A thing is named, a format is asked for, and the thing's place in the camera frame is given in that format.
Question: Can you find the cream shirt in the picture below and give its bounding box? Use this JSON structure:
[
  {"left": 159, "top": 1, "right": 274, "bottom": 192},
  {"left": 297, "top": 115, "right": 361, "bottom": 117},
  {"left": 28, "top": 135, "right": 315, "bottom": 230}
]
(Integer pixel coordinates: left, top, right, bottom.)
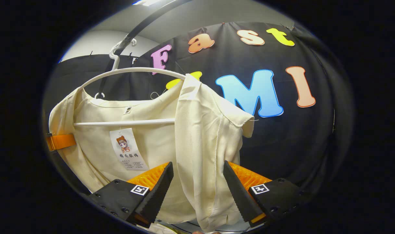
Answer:
[{"left": 48, "top": 74, "right": 255, "bottom": 233}]

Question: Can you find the black clothes rack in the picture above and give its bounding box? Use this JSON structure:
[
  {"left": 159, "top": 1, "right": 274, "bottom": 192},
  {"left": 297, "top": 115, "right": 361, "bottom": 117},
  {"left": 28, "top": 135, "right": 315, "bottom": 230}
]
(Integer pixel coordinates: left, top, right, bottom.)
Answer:
[{"left": 98, "top": 0, "right": 193, "bottom": 96}]

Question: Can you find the black backdrop cloth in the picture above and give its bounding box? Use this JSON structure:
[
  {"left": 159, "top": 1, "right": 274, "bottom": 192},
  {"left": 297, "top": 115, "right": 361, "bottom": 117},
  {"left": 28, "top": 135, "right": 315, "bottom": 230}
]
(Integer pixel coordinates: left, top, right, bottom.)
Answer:
[{"left": 43, "top": 21, "right": 355, "bottom": 208}]

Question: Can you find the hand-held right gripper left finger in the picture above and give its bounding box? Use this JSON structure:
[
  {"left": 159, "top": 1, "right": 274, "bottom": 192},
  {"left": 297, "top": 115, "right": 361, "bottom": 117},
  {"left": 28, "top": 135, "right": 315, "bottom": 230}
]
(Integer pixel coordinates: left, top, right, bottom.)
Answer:
[{"left": 87, "top": 162, "right": 174, "bottom": 228}]

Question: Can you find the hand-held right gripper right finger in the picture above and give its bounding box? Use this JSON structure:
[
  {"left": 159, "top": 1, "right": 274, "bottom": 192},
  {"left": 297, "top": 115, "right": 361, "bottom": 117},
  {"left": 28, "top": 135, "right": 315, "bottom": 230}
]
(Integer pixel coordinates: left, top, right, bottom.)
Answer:
[{"left": 223, "top": 161, "right": 316, "bottom": 228}]

